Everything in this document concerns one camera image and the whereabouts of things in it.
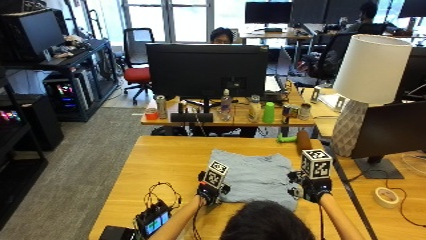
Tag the dark drink can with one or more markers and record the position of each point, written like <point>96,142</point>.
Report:
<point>287,115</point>

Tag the white marker cube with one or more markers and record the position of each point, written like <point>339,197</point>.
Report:
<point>316,164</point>
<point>216,174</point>

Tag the black desk monitor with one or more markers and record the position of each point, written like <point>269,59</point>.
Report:
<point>207,70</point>

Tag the black cabinet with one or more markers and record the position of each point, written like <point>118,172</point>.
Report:
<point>42,120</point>

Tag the small device with lit screen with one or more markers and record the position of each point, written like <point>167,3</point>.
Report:
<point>154,220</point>

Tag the clear water bottle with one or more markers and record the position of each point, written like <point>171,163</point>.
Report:
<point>226,106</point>

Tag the black box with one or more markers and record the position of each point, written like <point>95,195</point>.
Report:
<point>116,233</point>

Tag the white tape roll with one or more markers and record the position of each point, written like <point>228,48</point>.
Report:
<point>385,197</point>

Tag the person's left hand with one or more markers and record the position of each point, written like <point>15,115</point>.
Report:
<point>208,194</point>

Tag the small orange container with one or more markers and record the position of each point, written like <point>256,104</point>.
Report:
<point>152,115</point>

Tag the green plastic cup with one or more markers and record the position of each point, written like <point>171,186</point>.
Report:
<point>268,113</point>

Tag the black monitor on square stand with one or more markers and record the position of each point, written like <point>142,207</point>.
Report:
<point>393,128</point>

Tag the large black screen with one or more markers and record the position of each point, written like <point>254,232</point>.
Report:
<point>34,35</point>

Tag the light blue cloth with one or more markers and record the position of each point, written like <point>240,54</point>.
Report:
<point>255,173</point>

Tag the computer tower with coloured lights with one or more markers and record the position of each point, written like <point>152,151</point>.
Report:
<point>67,93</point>

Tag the black office chair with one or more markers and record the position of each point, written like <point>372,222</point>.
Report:
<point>331,56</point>

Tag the red office chair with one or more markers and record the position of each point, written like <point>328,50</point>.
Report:
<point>138,75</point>

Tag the white table lamp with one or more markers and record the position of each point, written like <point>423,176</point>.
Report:
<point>371,68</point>

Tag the green toy piece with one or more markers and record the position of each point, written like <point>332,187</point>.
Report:
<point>287,139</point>

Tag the black background monitor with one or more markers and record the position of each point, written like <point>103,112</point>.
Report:
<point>268,12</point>
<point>311,11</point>
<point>413,8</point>

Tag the black metal side table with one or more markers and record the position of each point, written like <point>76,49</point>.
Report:
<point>95,55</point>

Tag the person's right hand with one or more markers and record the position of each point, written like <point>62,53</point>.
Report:
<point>317,190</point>

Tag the black shelf rack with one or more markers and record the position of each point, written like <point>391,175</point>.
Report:
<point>18,173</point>

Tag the brown cylinder roll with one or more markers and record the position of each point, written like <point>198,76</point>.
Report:
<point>304,142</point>

